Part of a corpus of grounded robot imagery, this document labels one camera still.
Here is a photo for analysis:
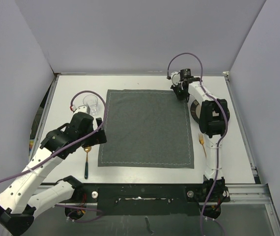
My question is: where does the clear drinking glass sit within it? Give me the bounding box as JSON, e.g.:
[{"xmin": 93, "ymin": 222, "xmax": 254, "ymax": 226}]
[{"xmin": 83, "ymin": 94, "xmax": 99, "ymax": 115}]

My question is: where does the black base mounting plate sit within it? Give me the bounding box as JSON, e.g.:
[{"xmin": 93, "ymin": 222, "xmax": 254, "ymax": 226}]
[{"xmin": 64, "ymin": 184, "xmax": 230, "ymax": 217}]

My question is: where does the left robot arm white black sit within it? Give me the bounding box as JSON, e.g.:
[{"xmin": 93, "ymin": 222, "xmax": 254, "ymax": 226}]
[{"xmin": 0, "ymin": 112, "xmax": 107, "ymax": 236}]

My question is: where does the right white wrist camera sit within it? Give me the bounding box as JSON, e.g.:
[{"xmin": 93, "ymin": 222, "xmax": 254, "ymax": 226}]
[{"xmin": 167, "ymin": 71, "xmax": 180, "ymax": 85}]

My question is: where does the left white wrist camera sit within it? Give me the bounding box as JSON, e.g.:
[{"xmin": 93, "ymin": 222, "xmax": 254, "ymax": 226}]
[{"xmin": 70, "ymin": 105, "xmax": 90, "ymax": 115}]

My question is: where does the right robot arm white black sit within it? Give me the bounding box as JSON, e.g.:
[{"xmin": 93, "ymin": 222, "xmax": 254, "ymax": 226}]
[{"xmin": 167, "ymin": 69, "xmax": 230, "ymax": 180}]

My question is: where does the gold spoon green handle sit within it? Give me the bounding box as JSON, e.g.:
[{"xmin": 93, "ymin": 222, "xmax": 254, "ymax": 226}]
[{"xmin": 84, "ymin": 147, "xmax": 92, "ymax": 179}]

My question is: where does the aluminium frame rail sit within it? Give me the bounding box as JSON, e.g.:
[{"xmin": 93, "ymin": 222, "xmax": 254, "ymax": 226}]
[{"xmin": 11, "ymin": 183, "xmax": 270, "ymax": 205}]

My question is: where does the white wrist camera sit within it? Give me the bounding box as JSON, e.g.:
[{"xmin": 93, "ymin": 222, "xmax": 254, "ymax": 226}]
[
  {"xmin": 70, "ymin": 105, "xmax": 90, "ymax": 115},
  {"xmin": 167, "ymin": 71, "xmax": 180, "ymax": 85}
]

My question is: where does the dark rimmed dinner plate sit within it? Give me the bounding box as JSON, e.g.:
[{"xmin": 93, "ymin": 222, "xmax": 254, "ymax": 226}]
[{"xmin": 190, "ymin": 98, "xmax": 229, "ymax": 122}]

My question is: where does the grey cloth placemat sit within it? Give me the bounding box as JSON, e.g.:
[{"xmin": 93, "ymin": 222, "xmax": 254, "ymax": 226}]
[{"xmin": 98, "ymin": 89, "xmax": 194, "ymax": 169}]

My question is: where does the gold fork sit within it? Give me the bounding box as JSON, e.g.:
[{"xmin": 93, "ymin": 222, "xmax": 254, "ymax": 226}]
[{"xmin": 198, "ymin": 133, "xmax": 207, "ymax": 158}]

